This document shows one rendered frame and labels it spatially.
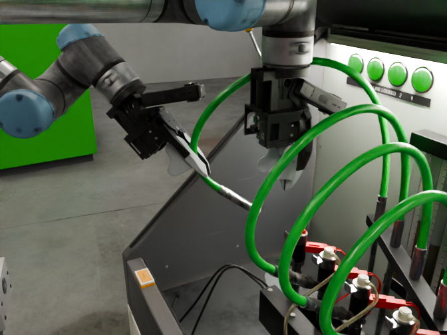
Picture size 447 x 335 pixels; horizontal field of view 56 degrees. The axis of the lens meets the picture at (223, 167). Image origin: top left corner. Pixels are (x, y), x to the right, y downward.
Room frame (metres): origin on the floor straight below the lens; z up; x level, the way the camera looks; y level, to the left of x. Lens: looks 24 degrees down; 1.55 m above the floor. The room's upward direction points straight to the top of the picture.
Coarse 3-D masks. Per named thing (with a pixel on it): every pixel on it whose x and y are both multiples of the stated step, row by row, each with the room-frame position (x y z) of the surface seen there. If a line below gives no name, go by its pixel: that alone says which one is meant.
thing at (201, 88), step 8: (176, 88) 0.75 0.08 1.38; (184, 88) 0.74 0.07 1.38; (192, 88) 0.74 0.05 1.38; (200, 88) 0.75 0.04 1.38; (144, 96) 0.75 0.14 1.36; (152, 96) 0.75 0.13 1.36; (160, 96) 0.75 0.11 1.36; (168, 96) 0.74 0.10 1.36; (176, 96) 0.74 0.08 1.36; (184, 96) 0.74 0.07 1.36; (192, 96) 0.74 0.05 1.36; (200, 96) 0.74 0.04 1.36; (144, 104) 0.75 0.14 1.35; (152, 104) 0.75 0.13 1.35
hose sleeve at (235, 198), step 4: (220, 188) 0.72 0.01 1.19; (224, 188) 0.73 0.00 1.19; (220, 192) 0.72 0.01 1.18; (224, 192) 0.72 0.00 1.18; (228, 192) 0.72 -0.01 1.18; (232, 192) 0.73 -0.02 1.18; (224, 196) 0.72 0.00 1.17; (228, 196) 0.72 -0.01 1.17; (232, 196) 0.72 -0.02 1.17; (236, 196) 0.73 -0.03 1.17; (240, 196) 0.73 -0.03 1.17; (232, 200) 0.72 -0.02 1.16; (236, 200) 0.72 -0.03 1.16; (240, 200) 0.73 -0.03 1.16; (244, 200) 0.73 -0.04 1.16; (240, 204) 0.72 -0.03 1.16; (244, 204) 0.72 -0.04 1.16; (248, 204) 0.73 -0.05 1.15; (244, 208) 0.73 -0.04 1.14; (248, 208) 0.73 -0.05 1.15
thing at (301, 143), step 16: (336, 112) 0.59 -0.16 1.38; (352, 112) 0.59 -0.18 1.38; (368, 112) 0.61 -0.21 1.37; (384, 112) 0.62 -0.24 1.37; (320, 128) 0.57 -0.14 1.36; (400, 128) 0.64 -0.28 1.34; (304, 144) 0.55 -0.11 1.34; (288, 160) 0.54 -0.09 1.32; (272, 176) 0.53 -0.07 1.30; (400, 192) 0.66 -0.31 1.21; (256, 208) 0.52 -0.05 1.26; (400, 224) 0.66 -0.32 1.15; (400, 240) 0.66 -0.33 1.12; (256, 256) 0.52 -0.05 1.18; (272, 272) 0.53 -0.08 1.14
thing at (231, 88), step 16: (320, 64) 0.74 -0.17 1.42; (336, 64) 0.74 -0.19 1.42; (240, 80) 0.73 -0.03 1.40; (224, 96) 0.72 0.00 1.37; (208, 112) 0.72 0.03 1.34; (384, 128) 0.75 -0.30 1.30; (192, 144) 0.72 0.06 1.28; (384, 160) 0.75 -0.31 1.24; (208, 176) 0.73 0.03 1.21; (384, 176) 0.75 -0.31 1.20; (384, 192) 0.75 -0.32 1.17
